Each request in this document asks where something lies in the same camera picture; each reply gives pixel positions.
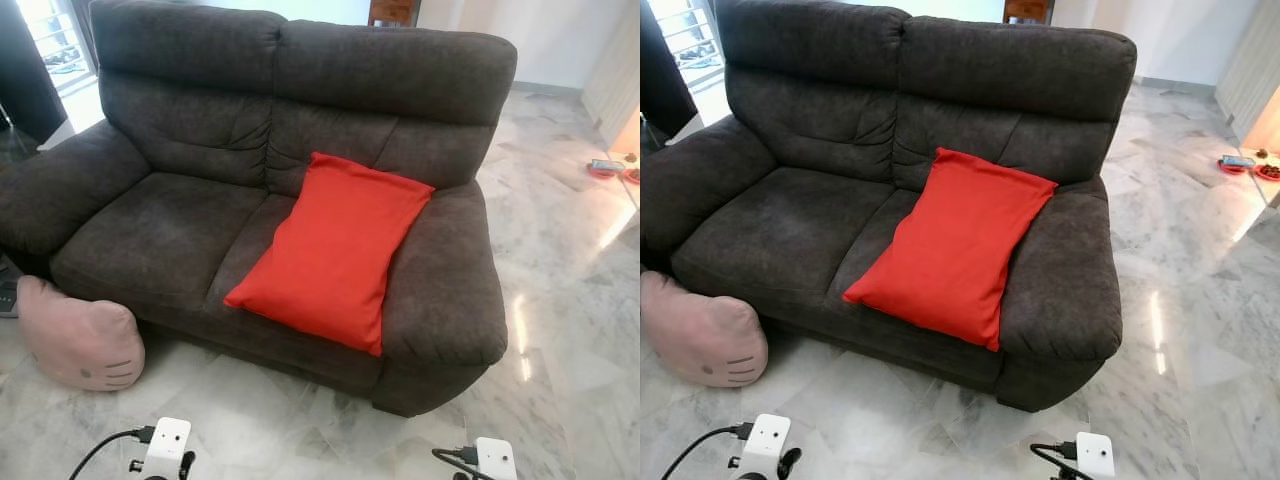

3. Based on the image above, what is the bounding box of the dark wooden furniture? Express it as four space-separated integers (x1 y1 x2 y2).
0 0 69 146
640 0 699 139

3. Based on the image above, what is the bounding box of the red pillow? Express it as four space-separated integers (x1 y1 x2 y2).
223 152 437 358
842 147 1059 353

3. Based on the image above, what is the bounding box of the pink cat face cushion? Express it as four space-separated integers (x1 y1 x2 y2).
16 275 147 393
640 270 769 389

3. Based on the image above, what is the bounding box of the white slatted door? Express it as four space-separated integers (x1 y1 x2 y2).
582 0 641 151
1215 0 1280 151

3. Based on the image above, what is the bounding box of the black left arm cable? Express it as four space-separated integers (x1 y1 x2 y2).
660 424 753 480
68 426 156 480

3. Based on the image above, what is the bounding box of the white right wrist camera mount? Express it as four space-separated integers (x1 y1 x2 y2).
475 437 518 480
1075 432 1117 480

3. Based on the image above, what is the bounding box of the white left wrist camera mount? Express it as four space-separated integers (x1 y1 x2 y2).
740 413 792 480
143 417 193 480

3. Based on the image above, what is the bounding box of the brown wooden cabinet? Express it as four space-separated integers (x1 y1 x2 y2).
1003 0 1054 25
368 0 419 28

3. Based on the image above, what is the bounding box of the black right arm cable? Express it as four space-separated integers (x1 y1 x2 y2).
1030 441 1079 480
432 446 481 480

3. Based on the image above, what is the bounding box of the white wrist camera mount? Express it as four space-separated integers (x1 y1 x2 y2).
740 413 792 480
475 437 518 480
1075 432 1117 480
143 417 193 480

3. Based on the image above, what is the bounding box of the window with grille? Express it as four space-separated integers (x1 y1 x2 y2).
648 0 723 91
15 0 99 96

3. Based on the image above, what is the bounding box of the dark grey fabric sofa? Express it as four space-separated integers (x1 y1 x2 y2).
0 0 519 418
640 0 1139 413

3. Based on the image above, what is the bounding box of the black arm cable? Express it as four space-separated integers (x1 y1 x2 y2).
660 424 753 480
68 426 156 480
432 446 481 480
1030 441 1079 480

